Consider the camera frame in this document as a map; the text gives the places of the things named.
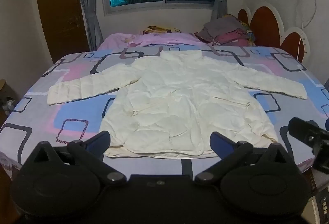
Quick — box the white charger cable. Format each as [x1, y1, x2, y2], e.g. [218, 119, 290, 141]
[295, 0, 317, 59]

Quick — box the wooden cabinet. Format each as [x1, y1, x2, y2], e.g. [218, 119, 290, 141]
[0, 79, 18, 125]

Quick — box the patterned bed sheet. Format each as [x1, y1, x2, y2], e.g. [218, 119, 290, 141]
[1, 44, 328, 175]

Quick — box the stack of folded clothes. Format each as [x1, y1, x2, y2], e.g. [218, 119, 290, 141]
[195, 15, 255, 46]

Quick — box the pink blanket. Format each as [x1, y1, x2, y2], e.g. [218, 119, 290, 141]
[97, 32, 206, 51]

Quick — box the yellow patterned pillow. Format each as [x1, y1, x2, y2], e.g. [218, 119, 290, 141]
[142, 25, 182, 35]

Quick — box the brown wooden door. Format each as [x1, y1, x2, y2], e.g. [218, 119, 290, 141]
[37, 0, 89, 63]

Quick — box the red white headboard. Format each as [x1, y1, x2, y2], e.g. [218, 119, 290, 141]
[237, 2, 311, 63]

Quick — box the white puffer jacket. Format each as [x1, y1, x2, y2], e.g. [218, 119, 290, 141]
[47, 50, 307, 159]

